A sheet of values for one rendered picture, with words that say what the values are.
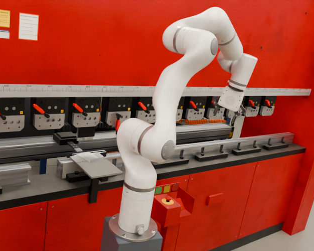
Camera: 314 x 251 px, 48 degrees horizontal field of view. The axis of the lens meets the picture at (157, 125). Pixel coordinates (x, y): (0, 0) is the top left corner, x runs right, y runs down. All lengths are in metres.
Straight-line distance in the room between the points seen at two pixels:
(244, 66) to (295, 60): 1.48
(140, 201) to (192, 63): 0.53
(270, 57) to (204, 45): 1.63
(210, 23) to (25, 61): 0.85
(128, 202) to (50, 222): 0.73
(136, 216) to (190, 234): 1.41
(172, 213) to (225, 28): 1.11
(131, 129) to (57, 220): 0.88
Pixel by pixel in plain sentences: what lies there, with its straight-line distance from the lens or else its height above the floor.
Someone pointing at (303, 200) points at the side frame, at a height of 0.38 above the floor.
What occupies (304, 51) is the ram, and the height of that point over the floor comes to 1.71.
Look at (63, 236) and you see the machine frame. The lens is 2.05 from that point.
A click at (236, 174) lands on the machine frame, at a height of 0.75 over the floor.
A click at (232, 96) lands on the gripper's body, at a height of 1.49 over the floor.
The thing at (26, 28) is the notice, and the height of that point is 1.65.
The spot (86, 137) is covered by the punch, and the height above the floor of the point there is 1.09.
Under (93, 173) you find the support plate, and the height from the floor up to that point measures 1.00.
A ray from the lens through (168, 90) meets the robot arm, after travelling 1.23.
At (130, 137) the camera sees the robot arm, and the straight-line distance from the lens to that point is 1.24.
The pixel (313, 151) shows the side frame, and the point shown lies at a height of 0.87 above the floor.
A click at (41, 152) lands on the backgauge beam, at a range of 2.19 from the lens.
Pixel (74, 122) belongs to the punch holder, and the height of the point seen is 1.21.
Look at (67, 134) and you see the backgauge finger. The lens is 2.19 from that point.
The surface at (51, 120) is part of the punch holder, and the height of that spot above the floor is 1.22.
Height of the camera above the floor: 1.78
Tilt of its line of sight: 17 degrees down
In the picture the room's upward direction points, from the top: 9 degrees clockwise
